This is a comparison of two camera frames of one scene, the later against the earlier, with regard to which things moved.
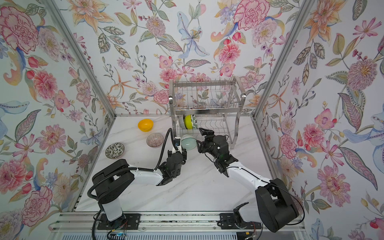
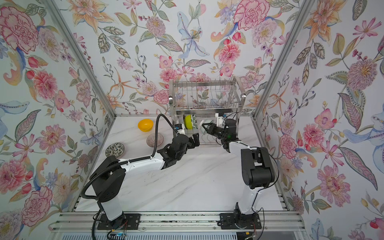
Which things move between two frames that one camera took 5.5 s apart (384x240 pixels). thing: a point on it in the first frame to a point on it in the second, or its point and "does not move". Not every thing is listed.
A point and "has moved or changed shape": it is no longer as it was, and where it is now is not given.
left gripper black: (184, 154) to (196, 140)
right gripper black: (213, 138) to (213, 129)
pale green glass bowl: (188, 142) has moved or changed shape
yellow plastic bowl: (145, 125) does not move
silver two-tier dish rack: (212, 106) does not move
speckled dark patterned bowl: (114, 150) does not move
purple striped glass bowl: (155, 140) does not move
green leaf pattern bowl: (194, 122) does not move
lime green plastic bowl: (188, 122) does not move
